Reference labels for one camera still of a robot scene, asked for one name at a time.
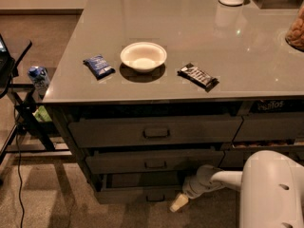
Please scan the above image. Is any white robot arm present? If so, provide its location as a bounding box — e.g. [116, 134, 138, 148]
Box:
[170, 150, 304, 228]

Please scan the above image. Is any black cable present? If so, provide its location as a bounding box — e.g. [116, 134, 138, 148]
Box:
[12, 106, 27, 228]

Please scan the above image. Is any blue snack packet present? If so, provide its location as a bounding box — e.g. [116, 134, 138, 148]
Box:
[83, 55, 115, 80]

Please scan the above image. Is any drawer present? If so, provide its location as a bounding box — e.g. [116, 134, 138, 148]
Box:
[85, 149, 223, 174]
[68, 115, 242, 148]
[95, 171, 185, 204]
[234, 112, 304, 142]
[218, 144, 304, 168]

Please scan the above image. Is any white bowl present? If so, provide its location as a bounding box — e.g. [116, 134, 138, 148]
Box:
[120, 42, 167, 73]

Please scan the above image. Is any black candy bar wrapper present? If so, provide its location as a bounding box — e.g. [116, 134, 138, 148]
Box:
[178, 63, 219, 91]

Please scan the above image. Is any black side stand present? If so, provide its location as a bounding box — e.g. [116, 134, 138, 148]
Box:
[0, 38, 68, 162]

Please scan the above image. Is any green packet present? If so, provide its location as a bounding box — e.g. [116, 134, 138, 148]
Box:
[33, 105, 51, 123]

